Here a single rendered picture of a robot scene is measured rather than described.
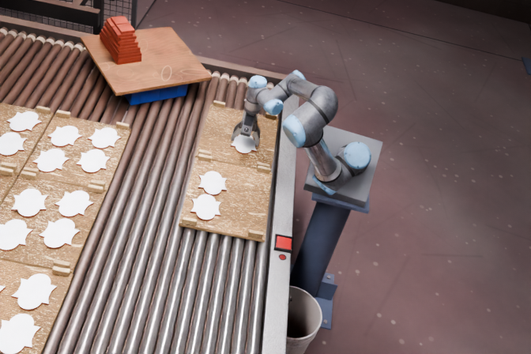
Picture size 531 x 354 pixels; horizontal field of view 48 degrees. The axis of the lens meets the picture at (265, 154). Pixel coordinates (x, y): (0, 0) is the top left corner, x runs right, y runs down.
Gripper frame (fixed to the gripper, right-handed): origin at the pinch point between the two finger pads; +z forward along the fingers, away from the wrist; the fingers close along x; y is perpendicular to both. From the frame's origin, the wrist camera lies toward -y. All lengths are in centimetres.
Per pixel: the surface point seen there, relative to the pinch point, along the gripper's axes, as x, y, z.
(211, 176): 11.0, -27.4, -0.4
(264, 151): -9.9, -1.5, 0.6
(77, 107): 80, 3, 2
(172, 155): 30.4, -16.2, 2.3
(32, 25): 124, 58, -1
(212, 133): 15.6, 3.5, 0.7
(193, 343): 3, -106, 2
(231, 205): 0.1, -40.7, 0.7
